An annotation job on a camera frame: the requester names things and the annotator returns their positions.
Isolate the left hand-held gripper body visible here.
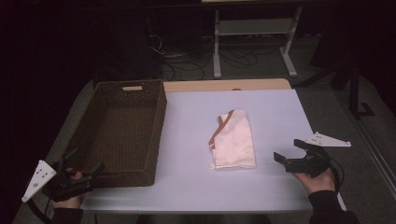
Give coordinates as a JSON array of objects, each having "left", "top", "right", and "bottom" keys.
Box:
[{"left": 21, "top": 159, "right": 95, "bottom": 203}]

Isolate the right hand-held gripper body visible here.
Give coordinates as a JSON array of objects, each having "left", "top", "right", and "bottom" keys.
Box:
[{"left": 284, "top": 132, "right": 352, "bottom": 179}]

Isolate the brown wicker basket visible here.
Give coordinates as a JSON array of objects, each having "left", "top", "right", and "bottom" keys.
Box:
[{"left": 61, "top": 78, "right": 168, "bottom": 189}]

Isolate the cream garment brown trim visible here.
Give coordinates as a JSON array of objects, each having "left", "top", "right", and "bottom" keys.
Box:
[{"left": 207, "top": 108, "right": 258, "bottom": 171}]

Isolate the person's right hand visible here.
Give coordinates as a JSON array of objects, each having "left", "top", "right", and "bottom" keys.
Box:
[{"left": 291, "top": 167, "right": 338, "bottom": 196}]

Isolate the person's left hand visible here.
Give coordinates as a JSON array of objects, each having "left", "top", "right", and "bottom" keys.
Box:
[{"left": 50, "top": 167, "right": 88, "bottom": 210}]

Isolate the black metal stand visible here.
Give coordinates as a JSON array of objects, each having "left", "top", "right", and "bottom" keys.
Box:
[{"left": 347, "top": 60, "right": 376, "bottom": 121}]

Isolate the white table mat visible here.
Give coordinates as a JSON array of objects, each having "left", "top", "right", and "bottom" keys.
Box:
[{"left": 80, "top": 88, "right": 347, "bottom": 215}]

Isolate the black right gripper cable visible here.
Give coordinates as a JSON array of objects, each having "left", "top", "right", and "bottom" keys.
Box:
[{"left": 329, "top": 158, "right": 346, "bottom": 191}]

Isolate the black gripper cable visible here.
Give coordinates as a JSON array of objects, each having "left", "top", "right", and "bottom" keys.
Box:
[
  {"left": 25, "top": 199, "right": 53, "bottom": 224},
  {"left": 329, "top": 158, "right": 346, "bottom": 191}
]

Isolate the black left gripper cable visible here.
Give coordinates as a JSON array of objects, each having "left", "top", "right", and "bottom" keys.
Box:
[{"left": 25, "top": 199, "right": 53, "bottom": 224}]

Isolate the white metal desk frame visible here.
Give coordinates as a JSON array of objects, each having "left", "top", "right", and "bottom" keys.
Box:
[{"left": 212, "top": 5, "right": 304, "bottom": 79}]

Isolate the tangle of black floor cables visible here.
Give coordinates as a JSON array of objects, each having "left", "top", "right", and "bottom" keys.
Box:
[{"left": 148, "top": 34, "right": 281, "bottom": 82}]

